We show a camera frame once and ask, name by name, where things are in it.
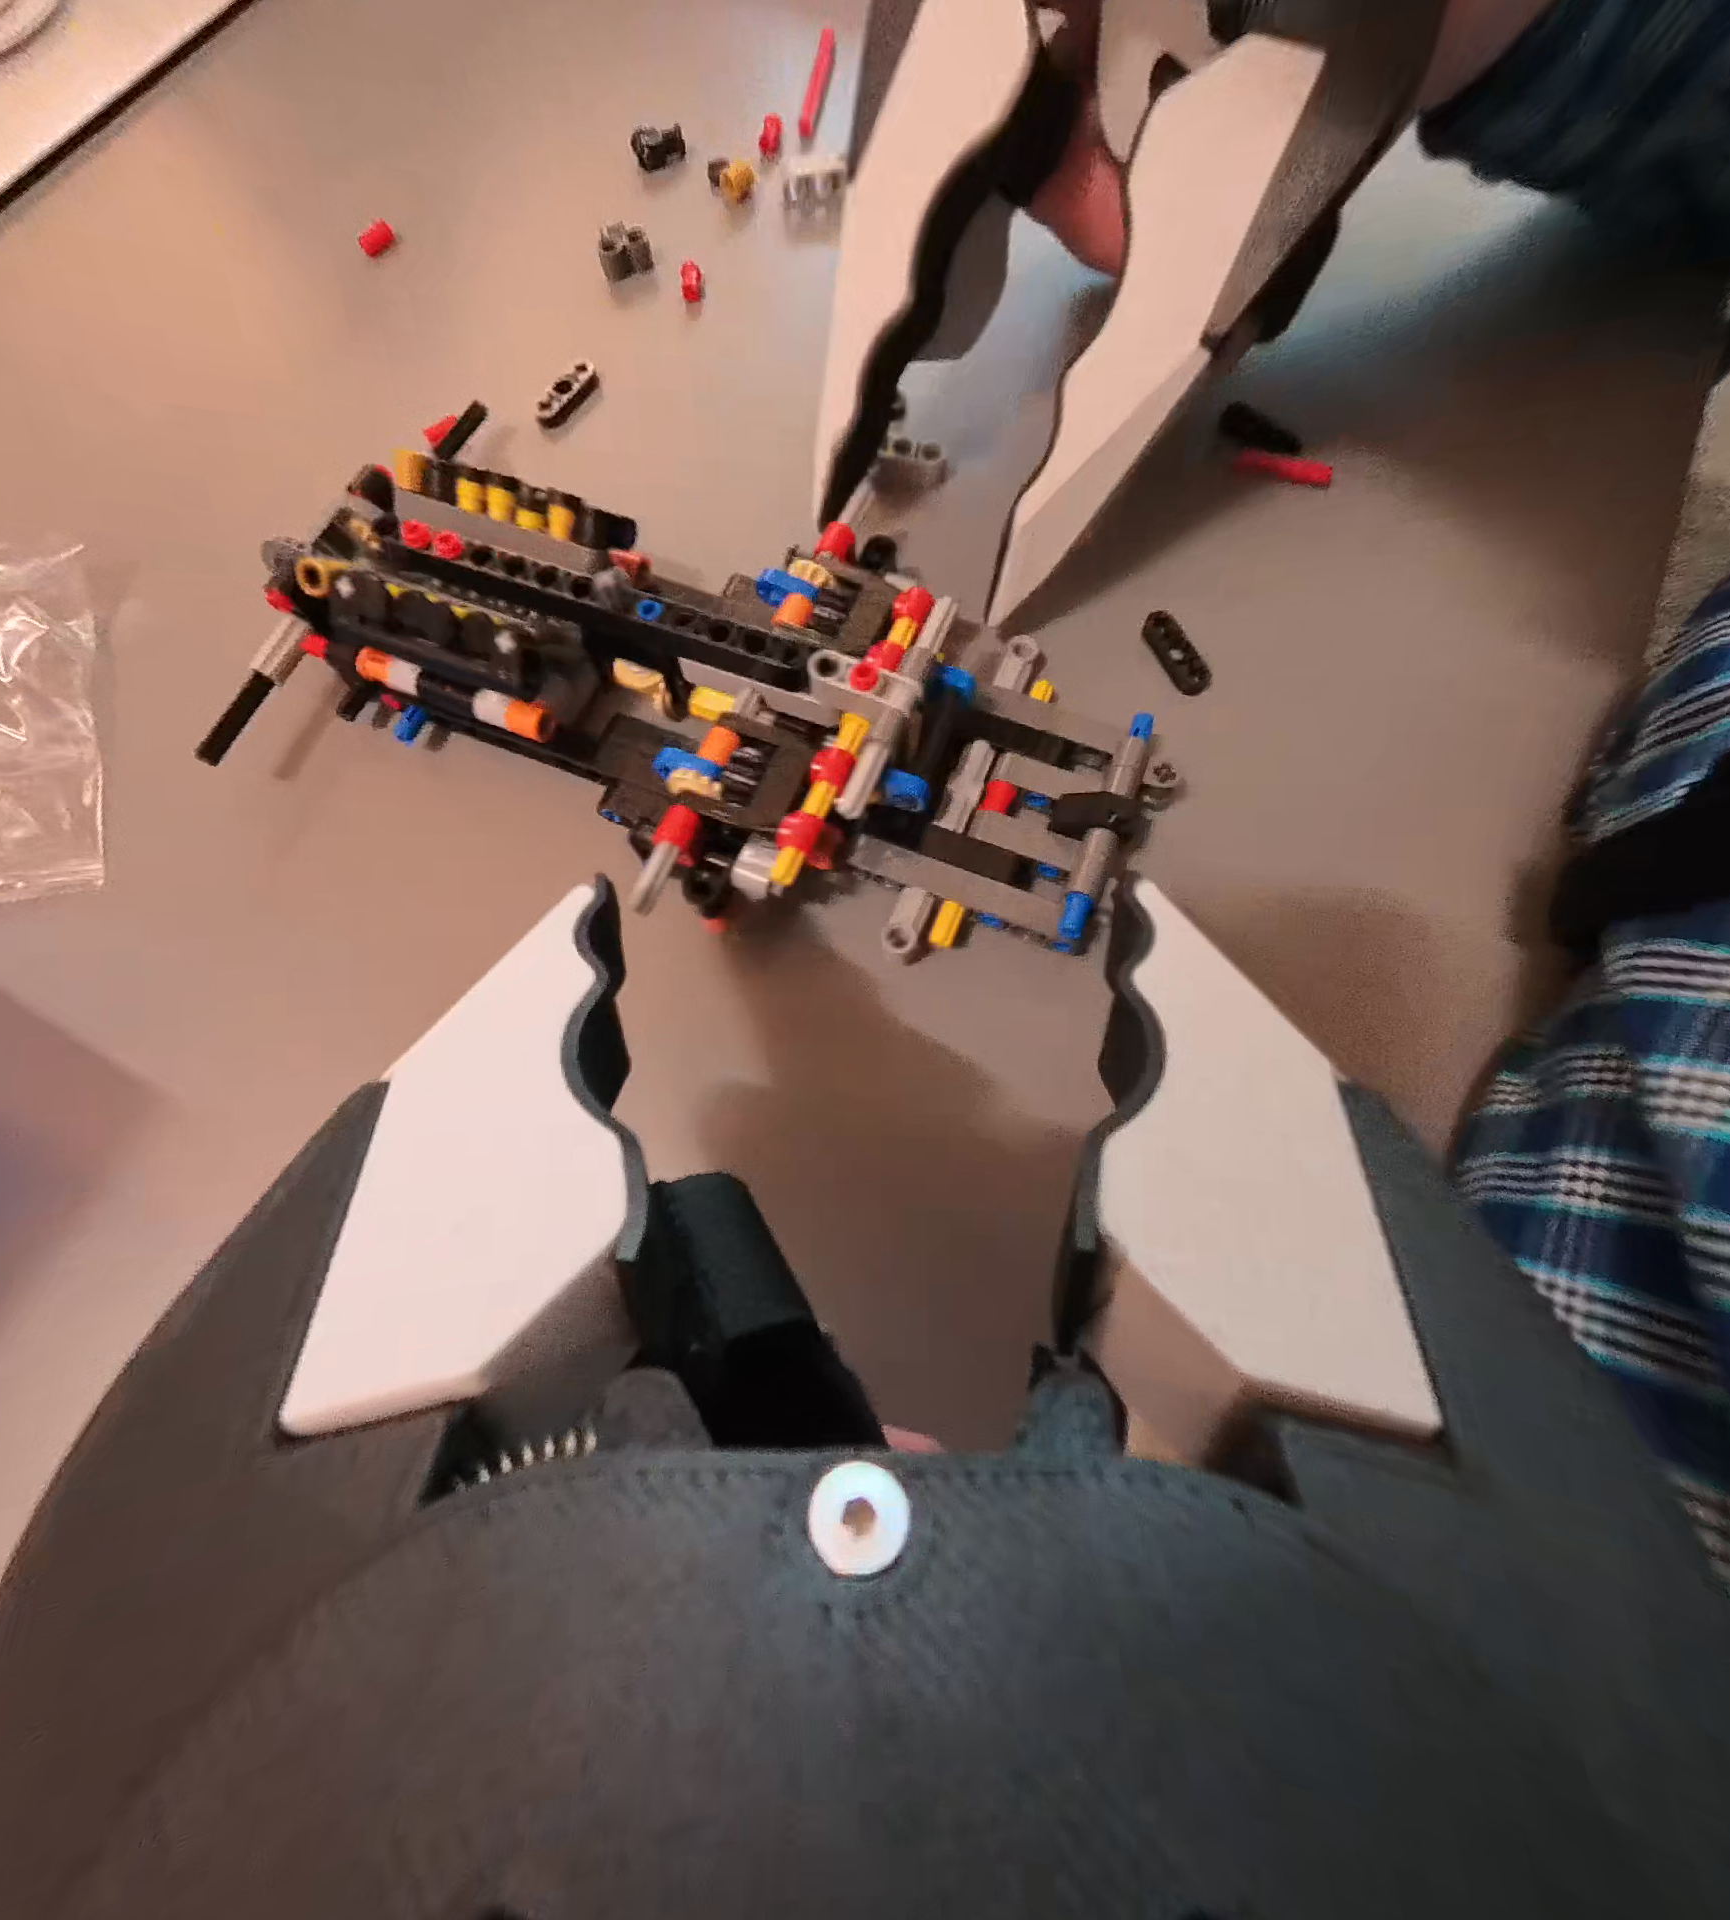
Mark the black thin three-hole liftarm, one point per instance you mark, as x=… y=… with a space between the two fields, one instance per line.
x=1176 y=651

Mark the dark grey lego pin connector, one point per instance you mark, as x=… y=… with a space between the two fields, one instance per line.
x=912 y=460
x=628 y=250

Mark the mustard yellow lego bush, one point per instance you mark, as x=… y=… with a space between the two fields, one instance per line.
x=732 y=178

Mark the long red lego pin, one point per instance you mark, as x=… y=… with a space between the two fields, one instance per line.
x=1283 y=467

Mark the white stand base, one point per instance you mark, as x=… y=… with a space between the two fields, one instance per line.
x=55 y=133

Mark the blue plaid shirt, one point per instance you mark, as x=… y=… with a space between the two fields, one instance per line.
x=1676 y=1198

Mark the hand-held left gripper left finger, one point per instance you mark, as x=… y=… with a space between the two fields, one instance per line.
x=459 y=1198

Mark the long red lego axle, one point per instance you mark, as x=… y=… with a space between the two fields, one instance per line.
x=819 y=75

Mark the light grey thin lego liftarm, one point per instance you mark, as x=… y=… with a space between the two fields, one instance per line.
x=814 y=178

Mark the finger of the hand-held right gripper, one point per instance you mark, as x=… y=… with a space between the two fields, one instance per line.
x=896 y=181
x=1183 y=270

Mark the large lego vehicle model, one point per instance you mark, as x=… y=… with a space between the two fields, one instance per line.
x=684 y=633

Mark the person's right hand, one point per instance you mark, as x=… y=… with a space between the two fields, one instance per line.
x=1089 y=193

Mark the person's right forearm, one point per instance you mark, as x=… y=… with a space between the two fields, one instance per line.
x=1629 y=107

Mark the black lego liftarm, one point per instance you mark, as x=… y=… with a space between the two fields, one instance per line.
x=565 y=394
x=1255 y=430

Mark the small black lego connector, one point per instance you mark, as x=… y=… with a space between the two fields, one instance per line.
x=660 y=144

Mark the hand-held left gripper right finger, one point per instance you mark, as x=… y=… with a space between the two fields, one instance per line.
x=1255 y=1230

